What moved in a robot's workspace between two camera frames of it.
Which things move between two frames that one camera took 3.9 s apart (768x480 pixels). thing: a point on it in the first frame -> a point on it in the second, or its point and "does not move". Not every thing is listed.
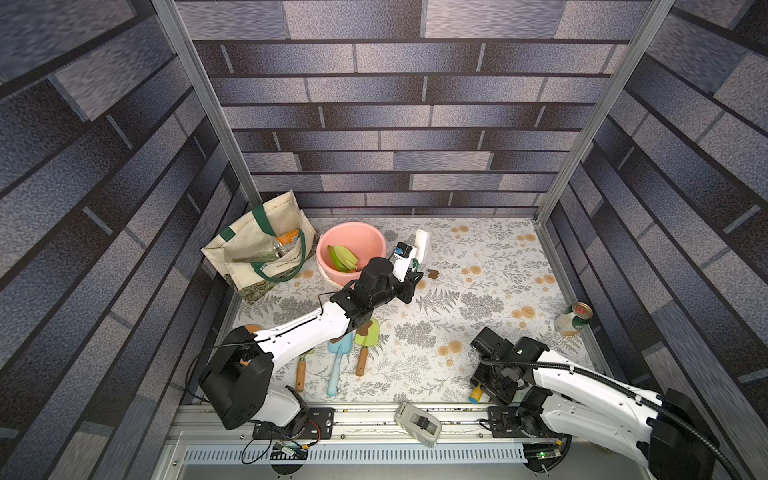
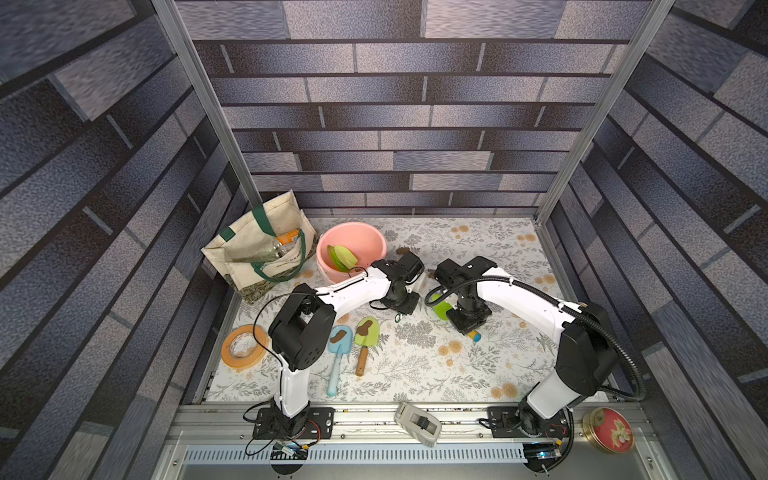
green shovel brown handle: [346, 257] does not move
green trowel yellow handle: [476, 394] -> [442, 308]
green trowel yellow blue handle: [335, 260] does not move
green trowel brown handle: [365, 341] does not move
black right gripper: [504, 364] -> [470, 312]
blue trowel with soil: [342, 345] does not move
